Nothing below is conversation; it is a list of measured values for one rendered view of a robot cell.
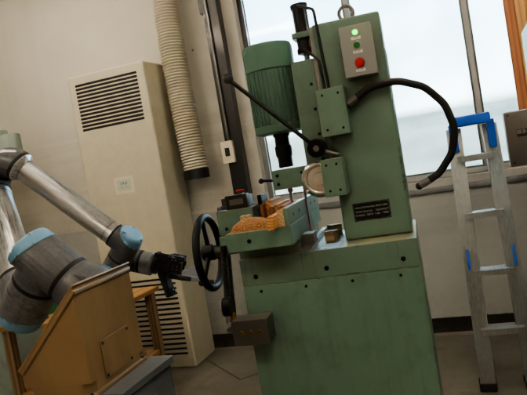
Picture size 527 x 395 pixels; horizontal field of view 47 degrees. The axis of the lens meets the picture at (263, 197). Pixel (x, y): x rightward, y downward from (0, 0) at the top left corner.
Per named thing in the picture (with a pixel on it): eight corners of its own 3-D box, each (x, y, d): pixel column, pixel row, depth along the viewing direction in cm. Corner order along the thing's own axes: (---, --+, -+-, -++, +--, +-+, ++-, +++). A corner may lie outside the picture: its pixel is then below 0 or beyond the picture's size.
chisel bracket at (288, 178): (278, 193, 222) (274, 170, 221) (317, 187, 218) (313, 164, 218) (274, 195, 215) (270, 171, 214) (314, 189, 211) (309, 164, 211)
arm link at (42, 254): (59, 266, 175) (15, 230, 178) (38, 308, 182) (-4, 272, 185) (92, 250, 189) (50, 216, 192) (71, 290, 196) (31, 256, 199)
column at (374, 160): (352, 231, 225) (320, 36, 221) (413, 222, 219) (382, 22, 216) (346, 241, 203) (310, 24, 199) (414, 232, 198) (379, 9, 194)
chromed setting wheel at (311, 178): (305, 199, 205) (299, 163, 204) (341, 193, 202) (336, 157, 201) (303, 200, 202) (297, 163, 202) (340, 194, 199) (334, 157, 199)
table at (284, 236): (248, 230, 253) (246, 215, 252) (321, 219, 245) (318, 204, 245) (199, 257, 194) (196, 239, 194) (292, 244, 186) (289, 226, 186)
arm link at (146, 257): (136, 276, 233) (147, 269, 243) (148, 278, 232) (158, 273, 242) (139, 253, 232) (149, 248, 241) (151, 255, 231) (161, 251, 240)
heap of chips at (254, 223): (235, 230, 201) (234, 219, 201) (277, 224, 197) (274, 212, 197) (227, 234, 192) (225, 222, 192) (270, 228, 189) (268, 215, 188)
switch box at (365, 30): (347, 80, 198) (339, 30, 197) (379, 74, 196) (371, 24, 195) (346, 78, 192) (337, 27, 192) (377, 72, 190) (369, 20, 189)
